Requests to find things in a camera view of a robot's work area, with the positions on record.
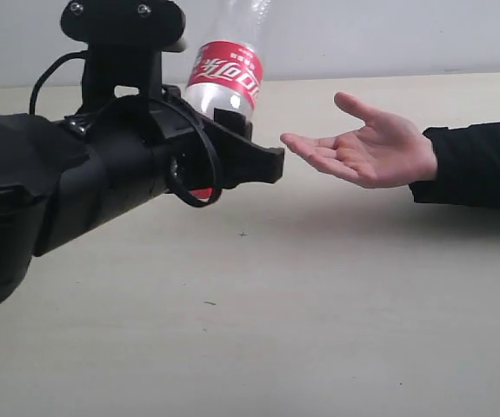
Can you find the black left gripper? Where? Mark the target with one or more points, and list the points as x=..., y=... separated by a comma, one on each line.
x=215, y=153

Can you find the clear red-label cola bottle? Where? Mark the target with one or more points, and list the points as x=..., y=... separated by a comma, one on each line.
x=228, y=70

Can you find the black sleeved forearm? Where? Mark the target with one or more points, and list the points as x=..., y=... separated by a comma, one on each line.
x=468, y=167

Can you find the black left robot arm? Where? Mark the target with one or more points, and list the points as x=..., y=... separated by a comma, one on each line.
x=60, y=180

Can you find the open human hand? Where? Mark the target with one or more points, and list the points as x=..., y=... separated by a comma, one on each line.
x=387, y=152

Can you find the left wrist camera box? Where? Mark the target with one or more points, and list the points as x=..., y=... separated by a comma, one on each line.
x=125, y=42

